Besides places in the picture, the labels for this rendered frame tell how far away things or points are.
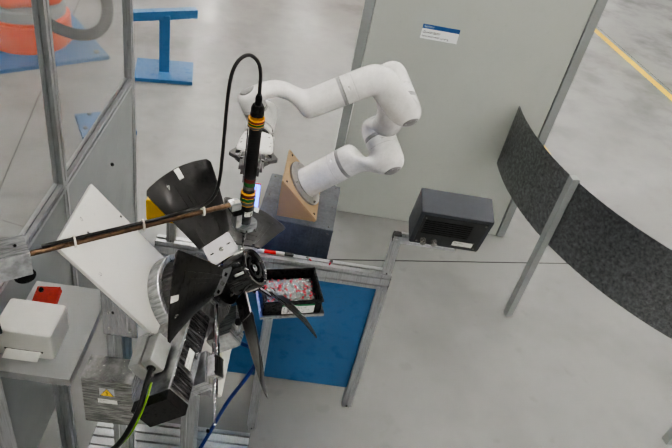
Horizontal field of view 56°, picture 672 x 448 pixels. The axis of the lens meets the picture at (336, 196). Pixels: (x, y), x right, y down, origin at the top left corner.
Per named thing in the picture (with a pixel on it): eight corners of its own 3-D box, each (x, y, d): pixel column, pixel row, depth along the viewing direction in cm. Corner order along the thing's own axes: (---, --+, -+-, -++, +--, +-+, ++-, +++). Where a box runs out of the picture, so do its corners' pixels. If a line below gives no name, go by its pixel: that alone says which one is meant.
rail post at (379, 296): (341, 406, 292) (377, 289, 246) (342, 399, 296) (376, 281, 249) (350, 407, 293) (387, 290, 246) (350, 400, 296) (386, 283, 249)
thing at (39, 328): (-10, 362, 183) (-16, 337, 177) (15, 320, 196) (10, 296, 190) (50, 370, 185) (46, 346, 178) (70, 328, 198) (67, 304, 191)
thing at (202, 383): (179, 401, 173) (166, 396, 170) (180, 370, 179) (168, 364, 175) (217, 387, 169) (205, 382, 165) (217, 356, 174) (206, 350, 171)
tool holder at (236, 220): (233, 237, 179) (235, 210, 173) (222, 222, 183) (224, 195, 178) (261, 229, 184) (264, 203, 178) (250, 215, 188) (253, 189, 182)
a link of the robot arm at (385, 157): (344, 153, 253) (396, 126, 244) (359, 194, 247) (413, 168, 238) (330, 147, 242) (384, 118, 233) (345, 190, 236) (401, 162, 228)
